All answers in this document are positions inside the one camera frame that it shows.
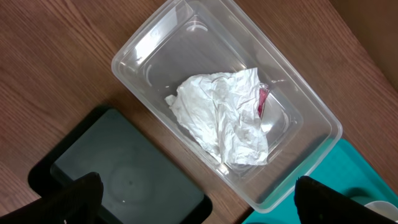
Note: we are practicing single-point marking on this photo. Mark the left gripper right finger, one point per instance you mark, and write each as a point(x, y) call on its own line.
point(316, 203)

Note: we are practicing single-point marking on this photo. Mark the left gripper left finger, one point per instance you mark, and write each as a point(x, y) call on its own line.
point(77, 203)

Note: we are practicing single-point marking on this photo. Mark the red sauce packet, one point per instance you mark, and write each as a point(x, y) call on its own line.
point(263, 94)

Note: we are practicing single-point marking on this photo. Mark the white napkin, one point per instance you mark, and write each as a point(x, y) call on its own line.
point(219, 110)

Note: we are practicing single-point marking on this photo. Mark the teal serving tray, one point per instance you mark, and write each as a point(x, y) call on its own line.
point(344, 170)

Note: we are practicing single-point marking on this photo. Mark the black tray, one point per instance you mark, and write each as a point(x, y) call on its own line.
point(141, 184)

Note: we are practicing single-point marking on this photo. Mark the white paper cup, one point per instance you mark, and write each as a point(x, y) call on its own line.
point(384, 208)

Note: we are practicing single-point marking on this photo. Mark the clear plastic bin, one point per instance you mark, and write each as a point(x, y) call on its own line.
point(186, 38)

